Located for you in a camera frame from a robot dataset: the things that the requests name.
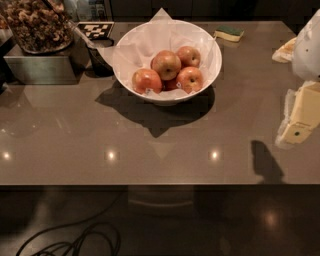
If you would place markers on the red apple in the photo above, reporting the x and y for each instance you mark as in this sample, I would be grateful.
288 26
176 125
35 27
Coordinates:
144 79
167 64
190 79
189 56

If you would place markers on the glass jar of nuts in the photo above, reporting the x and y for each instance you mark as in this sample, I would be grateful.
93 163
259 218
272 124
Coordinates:
39 26

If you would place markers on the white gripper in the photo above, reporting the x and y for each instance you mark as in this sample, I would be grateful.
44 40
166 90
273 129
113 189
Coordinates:
307 52

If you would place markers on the yellow green sponge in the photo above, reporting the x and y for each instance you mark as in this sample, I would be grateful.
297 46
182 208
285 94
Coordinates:
229 33

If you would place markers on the white bowl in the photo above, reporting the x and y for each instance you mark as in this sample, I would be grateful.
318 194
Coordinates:
213 63

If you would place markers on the black white marker tag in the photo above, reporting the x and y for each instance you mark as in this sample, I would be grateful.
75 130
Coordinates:
97 29

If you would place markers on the dark cup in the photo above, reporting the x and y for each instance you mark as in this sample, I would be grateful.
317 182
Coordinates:
100 67

